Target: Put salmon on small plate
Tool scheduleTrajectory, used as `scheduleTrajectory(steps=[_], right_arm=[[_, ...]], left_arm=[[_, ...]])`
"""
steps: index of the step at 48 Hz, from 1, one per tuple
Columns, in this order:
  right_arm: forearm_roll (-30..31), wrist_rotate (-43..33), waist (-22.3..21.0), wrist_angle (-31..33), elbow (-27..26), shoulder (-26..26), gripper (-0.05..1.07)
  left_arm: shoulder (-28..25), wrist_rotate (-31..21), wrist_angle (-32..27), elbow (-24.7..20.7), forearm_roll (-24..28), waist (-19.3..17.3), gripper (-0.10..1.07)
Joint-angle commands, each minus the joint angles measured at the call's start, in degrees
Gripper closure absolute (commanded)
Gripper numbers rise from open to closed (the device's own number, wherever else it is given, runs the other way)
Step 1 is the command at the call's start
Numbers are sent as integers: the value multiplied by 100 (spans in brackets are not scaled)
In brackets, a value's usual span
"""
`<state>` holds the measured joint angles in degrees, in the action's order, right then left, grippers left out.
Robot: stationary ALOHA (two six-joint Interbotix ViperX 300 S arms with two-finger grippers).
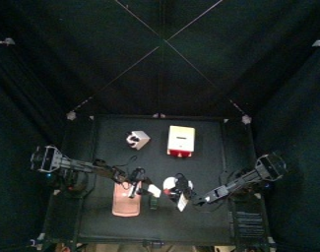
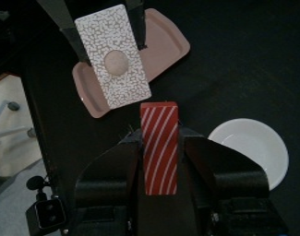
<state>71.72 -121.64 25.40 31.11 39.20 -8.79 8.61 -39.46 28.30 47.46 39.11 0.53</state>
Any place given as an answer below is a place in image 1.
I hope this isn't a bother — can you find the small white round plate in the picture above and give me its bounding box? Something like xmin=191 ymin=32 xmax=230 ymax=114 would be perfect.
xmin=162 ymin=176 xmax=195 ymax=202

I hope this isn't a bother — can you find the pink toy salmon fillet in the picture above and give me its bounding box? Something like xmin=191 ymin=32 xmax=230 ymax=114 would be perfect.
xmin=111 ymin=181 xmax=141 ymax=218

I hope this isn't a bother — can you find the red toy food piece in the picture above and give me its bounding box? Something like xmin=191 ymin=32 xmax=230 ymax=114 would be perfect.
xmin=163 ymin=188 xmax=178 ymax=201

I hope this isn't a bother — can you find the small white block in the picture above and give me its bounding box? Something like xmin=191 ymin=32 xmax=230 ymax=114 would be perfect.
xmin=146 ymin=184 xmax=163 ymax=198

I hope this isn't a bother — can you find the white flat card piece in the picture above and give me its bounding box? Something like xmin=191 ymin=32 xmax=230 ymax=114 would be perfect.
xmin=176 ymin=194 xmax=190 ymax=213

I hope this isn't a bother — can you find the dark green toy piece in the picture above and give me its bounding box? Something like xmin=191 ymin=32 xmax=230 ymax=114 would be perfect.
xmin=147 ymin=196 xmax=159 ymax=211

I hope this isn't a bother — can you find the white cube with black marks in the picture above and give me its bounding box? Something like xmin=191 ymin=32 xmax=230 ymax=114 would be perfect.
xmin=124 ymin=130 xmax=151 ymax=151

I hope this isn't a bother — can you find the cream box with red end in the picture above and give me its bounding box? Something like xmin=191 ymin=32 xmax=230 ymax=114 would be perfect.
xmin=166 ymin=125 xmax=196 ymax=158

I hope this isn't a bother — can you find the white text label sticker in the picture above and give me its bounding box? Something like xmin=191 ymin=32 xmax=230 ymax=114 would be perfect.
xmin=234 ymin=211 xmax=267 ymax=240

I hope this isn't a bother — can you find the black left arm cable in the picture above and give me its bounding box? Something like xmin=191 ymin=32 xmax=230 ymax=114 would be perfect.
xmin=92 ymin=155 xmax=139 ymax=169

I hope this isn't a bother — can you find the thin diagonal brace wire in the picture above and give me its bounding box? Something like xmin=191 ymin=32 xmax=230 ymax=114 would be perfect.
xmin=69 ymin=0 xmax=223 ymax=112
xmin=113 ymin=0 xmax=248 ymax=117

